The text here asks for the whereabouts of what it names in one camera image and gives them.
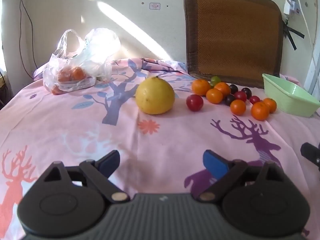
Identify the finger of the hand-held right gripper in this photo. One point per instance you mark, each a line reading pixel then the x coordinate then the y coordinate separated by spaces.
pixel 310 153

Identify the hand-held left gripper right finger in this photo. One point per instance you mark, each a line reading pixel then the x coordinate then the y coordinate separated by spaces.
pixel 214 165

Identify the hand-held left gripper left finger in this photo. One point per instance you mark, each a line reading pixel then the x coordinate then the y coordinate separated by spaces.
pixel 111 160

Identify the light green plastic basin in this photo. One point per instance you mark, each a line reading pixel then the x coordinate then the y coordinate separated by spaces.
pixel 287 100

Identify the orange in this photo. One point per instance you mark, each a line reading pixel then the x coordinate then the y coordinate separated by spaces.
pixel 64 76
pixel 223 88
pixel 238 107
pixel 56 90
pixel 271 104
pixel 78 73
pixel 260 111
pixel 214 96
pixel 200 87

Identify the red plum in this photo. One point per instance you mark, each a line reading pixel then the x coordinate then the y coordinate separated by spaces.
pixel 254 99
pixel 194 103

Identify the dark purple plum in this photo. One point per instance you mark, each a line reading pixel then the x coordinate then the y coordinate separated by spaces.
pixel 247 92
pixel 233 88
pixel 228 100

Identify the red tomato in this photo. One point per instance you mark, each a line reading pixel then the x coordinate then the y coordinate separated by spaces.
pixel 240 96

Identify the yellow pomelo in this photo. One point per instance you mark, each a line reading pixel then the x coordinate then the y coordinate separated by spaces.
pixel 155 95

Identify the clear plastic bag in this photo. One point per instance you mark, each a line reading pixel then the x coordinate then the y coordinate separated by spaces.
pixel 85 55

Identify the black tape strips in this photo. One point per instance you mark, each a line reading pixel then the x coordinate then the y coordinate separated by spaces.
pixel 291 33

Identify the brown woven seat mat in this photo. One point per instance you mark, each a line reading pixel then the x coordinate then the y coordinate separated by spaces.
pixel 232 35

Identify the small wall sticker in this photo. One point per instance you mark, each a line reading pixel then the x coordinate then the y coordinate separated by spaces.
pixel 155 6

